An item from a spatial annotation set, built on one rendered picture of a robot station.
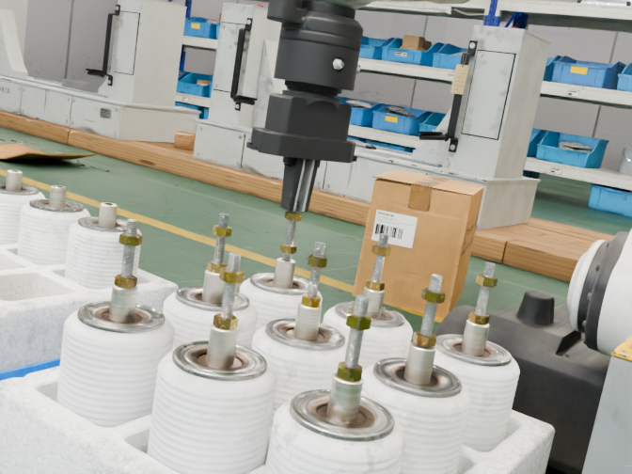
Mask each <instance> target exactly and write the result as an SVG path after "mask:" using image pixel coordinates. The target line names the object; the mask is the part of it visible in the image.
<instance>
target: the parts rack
mask: <svg viewBox="0 0 632 474"><path fill-rule="evenodd" d="M396 3H409V4H422V5H434V6H446V7H453V8H454V9H457V10H459V11H461V12H463V13H465V14H463V13H461V12H459V11H457V10H453V11H452V12H451V15H449V14H444V13H432V12H421V11H410V10H397V9H386V8H363V7H362V8H358V10H368V11H380V12H391V13H402V14H414V15H425V16H436V17H447V18H458V19H469V20H481V21H483V25H486V26H497V27H499V24H500V22H504V23H506V25H505V26H504V27H508V26H509V25H510V23H513V26H512V27H518V28H519V29H526V30H528V29H529V24H536V25H547V26H558V27H570V28H580V29H591V30H603V31H614V32H625V33H632V7H624V6H610V5H595V4H580V3H566V2H552V1H551V2H550V1H538V0H489V2H488V0H471V1H469V2H467V3H464V4H445V5H439V4H435V3H431V2H427V1H406V2H396ZM487 3H488V8H487ZM486 8H487V12H486V13H485V11H486ZM484 13H485V14H484ZM467 14H483V15H467ZM217 44H218V39H204V38H196V37H188V36H183V37H182V51H181V59H180V67H179V71H183V69H184V61H185V53H186V51H187V48H192V49H199V50H206V51H213V52H216V51H217ZM357 65H361V66H360V71H361V72H368V73H375V74H382V75H388V76H395V77H402V78H409V79H416V80H422V81H429V82H437V83H443V84H450V85H452V82H453V77H454V74H455V70H449V69H441V68H434V67H426V66H419V65H411V64H403V63H397V62H389V61H382V60H374V59H367V58H359V59H358V64H357ZM539 97H545V98H551V99H558V100H565V101H572V102H579V103H591V104H598V105H605V106H612V107H619V108H625V109H632V92H626V91H619V90H612V89H604V88H597V87H583V86H575V85H567V84H560V83H552V82H545V81H543V82H542V86H541V91H540V96H539ZM175 101H176V102H181V103H190V104H195V105H200V106H205V107H210V101H211V99H210V98H206V97H199V96H194V95H189V94H184V93H179V92H176V99H175ZM348 135H352V136H358V137H363V138H368V139H372V140H377V141H382V142H387V143H391V144H396V145H401V146H406V147H410V148H416V149H417V148H418V147H420V146H421V145H422V144H423V143H424V142H425V141H426V140H419V137H418V136H412V135H405V134H395V133H391V132H386V131H380V130H375V129H373V128H369V127H360V126H355V125H350V126H349V132H348ZM524 169H526V170H530V171H535V172H540V173H545V174H549V175H554V176H559V177H564V178H568V179H573V180H579V181H584V182H592V183H597V184H602V185H606V186H611V187H616V188H621V189H625V190H631V191H632V177H629V176H625V175H620V174H618V173H619V171H614V170H608V169H604V168H581V167H575V166H567V165H561V164H556V163H550V162H546V161H541V160H536V158H535V157H526V162H525V165H524Z"/></svg>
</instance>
